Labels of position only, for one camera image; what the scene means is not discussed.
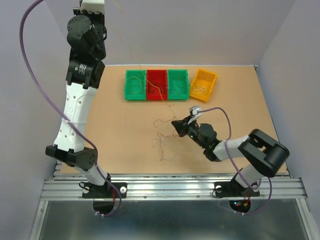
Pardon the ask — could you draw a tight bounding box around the green bin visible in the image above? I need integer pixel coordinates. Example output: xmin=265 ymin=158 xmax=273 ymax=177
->
xmin=124 ymin=69 xmax=147 ymax=101
xmin=167 ymin=69 xmax=190 ymax=101

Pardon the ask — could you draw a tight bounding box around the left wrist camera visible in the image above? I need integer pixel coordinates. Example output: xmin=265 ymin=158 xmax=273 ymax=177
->
xmin=80 ymin=0 xmax=105 ymax=15

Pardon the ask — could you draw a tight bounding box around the brown wire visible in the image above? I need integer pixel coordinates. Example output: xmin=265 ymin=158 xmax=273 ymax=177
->
xmin=169 ymin=76 xmax=188 ymax=97

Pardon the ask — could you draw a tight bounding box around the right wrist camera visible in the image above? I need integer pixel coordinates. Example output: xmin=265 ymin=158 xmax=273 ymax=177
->
xmin=188 ymin=105 xmax=203 ymax=125

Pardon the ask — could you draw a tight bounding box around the left green bin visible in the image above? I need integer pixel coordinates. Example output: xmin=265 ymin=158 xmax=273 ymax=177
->
xmin=124 ymin=69 xmax=147 ymax=101

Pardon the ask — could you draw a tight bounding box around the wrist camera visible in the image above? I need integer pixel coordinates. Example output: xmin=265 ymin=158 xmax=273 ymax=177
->
xmin=80 ymin=0 xmax=105 ymax=15
xmin=188 ymin=105 xmax=203 ymax=125

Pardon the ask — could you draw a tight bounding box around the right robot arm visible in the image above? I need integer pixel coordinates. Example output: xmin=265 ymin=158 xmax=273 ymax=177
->
xmin=171 ymin=116 xmax=290 ymax=198

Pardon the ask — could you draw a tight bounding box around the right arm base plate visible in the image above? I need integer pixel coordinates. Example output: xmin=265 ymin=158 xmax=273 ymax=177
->
xmin=211 ymin=181 xmax=260 ymax=199

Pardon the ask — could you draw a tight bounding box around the yellow bin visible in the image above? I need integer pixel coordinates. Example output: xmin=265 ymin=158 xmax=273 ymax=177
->
xmin=189 ymin=68 xmax=218 ymax=103

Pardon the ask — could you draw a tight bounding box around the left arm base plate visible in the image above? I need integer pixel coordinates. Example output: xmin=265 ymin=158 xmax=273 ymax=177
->
xmin=78 ymin=181 xmax=128 ymax=199

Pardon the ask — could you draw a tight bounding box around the red wire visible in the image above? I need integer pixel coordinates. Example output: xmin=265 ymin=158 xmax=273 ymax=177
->
xmin=147 ymin=78 xmax=167 ymax=97

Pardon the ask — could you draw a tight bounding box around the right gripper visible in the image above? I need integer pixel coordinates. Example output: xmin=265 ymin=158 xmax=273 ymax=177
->
xmin=172 ymin=114 xmax=206 ymax=149

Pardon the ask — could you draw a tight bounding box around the white wire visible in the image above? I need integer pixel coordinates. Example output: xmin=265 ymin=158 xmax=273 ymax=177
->
xmin=151 ymin=134 xmax=177 ymax=161

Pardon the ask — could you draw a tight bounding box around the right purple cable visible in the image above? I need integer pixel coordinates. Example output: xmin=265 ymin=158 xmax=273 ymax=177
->
xmin=198 ymin=107 xmax=273 ymax=217

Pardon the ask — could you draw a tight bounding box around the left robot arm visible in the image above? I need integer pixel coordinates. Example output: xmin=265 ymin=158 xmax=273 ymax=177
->
xmin=45 ymin=1 xmax=111 ymax=197

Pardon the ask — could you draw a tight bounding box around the wire bundle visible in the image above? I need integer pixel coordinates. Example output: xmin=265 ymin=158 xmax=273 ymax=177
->
xmin=109 ymin=0 xmax=180 ymax=162

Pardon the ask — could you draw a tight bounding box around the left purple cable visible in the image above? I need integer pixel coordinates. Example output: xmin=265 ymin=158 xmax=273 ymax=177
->
xmin=19 ymin=0 xmax=123 ymax=218

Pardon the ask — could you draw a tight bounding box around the red bin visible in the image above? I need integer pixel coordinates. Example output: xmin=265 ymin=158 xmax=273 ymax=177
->
xmin=146 ymin=69 xmax=168 ymax=101

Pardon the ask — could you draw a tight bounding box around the purple cable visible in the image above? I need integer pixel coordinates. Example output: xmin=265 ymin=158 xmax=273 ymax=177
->
xmin=19 ymin=0 xmax=123 ymax=218
xmin=198 ymin=107 xmax=273 ymax=217

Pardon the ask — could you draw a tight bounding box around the right green bin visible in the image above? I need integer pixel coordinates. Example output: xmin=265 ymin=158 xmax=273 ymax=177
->
xmin=167 ymin=69 xmax=190 ymax=101

